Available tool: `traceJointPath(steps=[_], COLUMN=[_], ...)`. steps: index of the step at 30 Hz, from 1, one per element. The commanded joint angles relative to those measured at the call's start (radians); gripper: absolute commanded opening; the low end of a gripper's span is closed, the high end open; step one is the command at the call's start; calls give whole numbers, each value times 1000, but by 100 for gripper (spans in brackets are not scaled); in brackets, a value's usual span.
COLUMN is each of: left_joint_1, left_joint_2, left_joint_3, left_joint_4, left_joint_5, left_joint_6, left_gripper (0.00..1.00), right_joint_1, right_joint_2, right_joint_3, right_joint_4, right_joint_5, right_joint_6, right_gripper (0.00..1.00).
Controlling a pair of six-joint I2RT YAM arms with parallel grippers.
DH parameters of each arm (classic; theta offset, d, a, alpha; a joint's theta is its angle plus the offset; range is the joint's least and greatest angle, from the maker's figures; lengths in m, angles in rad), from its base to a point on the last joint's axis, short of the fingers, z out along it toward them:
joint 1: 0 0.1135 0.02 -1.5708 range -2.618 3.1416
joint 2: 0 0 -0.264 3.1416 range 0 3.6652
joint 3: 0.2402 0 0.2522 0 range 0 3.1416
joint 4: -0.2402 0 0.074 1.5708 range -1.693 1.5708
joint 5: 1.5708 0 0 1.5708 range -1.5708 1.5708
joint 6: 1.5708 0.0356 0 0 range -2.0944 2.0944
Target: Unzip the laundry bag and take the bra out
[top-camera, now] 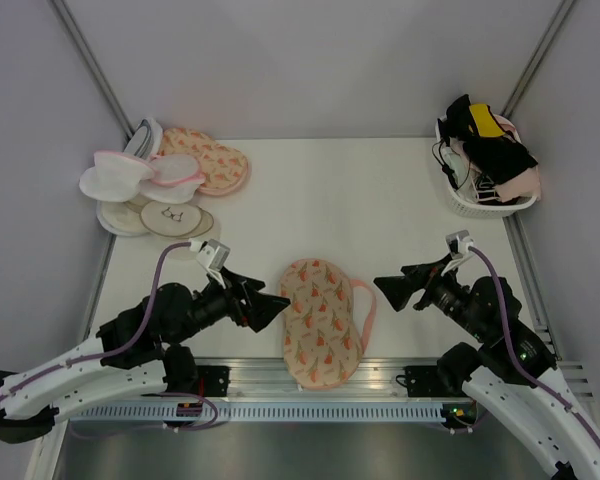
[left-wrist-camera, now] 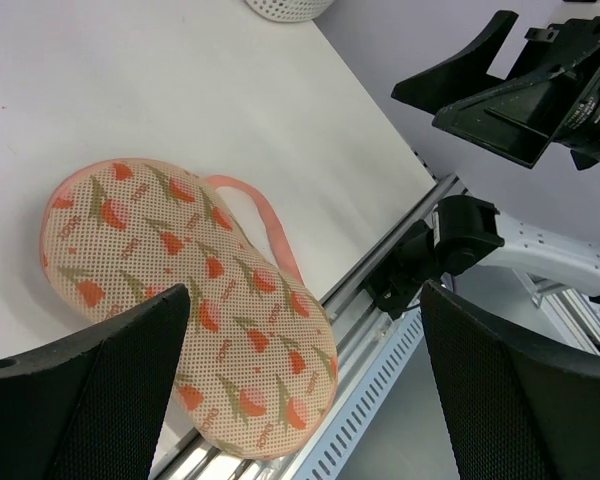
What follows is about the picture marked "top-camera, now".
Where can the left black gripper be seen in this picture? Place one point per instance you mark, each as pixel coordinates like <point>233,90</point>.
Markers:
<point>263,309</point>

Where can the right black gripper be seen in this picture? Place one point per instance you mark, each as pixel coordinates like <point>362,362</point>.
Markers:
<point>396,289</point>

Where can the peach floral mesh laundry bag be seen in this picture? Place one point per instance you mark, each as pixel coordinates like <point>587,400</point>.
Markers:
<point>320,319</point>

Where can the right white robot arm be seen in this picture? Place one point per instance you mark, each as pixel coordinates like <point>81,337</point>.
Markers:
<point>511,373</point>

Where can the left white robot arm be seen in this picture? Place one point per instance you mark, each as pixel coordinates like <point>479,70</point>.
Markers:
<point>140,352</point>

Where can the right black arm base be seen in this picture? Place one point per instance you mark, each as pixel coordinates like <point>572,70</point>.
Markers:
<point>423,381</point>

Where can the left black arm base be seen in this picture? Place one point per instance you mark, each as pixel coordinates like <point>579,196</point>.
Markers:
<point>212,381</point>

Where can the white plastic laundry basket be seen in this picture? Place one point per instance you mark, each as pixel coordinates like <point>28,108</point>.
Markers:
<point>468,191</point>

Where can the beige bag with bra print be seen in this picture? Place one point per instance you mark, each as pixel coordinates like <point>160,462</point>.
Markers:
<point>175,221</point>

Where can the black bra in basket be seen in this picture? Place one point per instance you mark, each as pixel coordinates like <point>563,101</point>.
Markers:
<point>500,158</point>

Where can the pink bra in basket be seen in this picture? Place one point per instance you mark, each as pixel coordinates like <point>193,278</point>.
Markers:
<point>526,184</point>

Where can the cream round mesh bag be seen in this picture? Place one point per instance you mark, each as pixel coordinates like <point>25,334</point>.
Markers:
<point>119,219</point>

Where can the white pink-trimmed mesh bag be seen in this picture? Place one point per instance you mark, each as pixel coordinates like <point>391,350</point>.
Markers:
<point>115,176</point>

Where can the white blue-trimmed mesh bag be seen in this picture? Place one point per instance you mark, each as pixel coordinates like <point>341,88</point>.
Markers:
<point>146,140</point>

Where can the yellow garment in basket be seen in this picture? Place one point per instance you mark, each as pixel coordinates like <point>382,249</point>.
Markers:
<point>484,124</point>

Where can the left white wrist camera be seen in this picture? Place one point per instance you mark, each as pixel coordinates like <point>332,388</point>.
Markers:
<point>211,256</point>

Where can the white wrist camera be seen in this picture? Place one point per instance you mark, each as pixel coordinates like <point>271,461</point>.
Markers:
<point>211,256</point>
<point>459,244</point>

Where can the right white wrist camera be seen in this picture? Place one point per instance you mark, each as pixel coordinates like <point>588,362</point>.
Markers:
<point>459,244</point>

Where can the aluminium mounting rail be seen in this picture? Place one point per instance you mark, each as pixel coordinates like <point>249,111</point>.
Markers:
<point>314,379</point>

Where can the white slotted cable duct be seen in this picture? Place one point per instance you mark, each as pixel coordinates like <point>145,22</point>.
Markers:
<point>323,412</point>

